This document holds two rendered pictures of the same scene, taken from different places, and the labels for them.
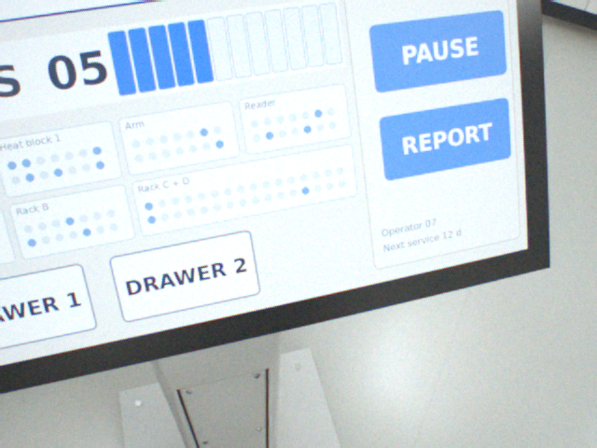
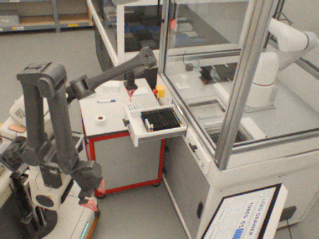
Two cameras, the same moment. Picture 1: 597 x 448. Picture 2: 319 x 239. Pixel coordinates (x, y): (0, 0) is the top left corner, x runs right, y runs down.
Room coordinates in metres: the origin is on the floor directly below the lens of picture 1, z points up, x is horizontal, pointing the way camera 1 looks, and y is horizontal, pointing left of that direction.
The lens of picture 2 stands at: (0.50, -0.55, 2.09)
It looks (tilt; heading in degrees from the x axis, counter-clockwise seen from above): 39 degrees down; 137
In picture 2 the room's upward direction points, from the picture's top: 5 degrees clockwise
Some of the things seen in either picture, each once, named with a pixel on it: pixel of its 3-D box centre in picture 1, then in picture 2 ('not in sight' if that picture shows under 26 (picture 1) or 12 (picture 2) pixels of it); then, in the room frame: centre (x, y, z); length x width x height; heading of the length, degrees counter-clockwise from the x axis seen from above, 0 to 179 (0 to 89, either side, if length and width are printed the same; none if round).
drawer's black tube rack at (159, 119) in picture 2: not in sight; (160, 121); (-0.60, 0.50, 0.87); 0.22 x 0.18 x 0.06; 68
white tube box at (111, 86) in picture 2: not in sight; (111, 86); (-1.24, 0.54, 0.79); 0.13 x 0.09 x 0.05; 52
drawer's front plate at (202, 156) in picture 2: not in sight; (197, 150); (-0.26, 0.49, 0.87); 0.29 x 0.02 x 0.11; 158
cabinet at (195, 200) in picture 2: not in sight; (229, 159); (-0.32, 1.04, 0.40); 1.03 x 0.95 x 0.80; 158
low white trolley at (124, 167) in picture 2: not in sight; (120, 139); (-1.04, 0.49, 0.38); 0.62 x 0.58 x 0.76; 158
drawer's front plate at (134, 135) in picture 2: not in sight; (130, 125); (-0.67, 0.31, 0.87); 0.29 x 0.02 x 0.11; 158
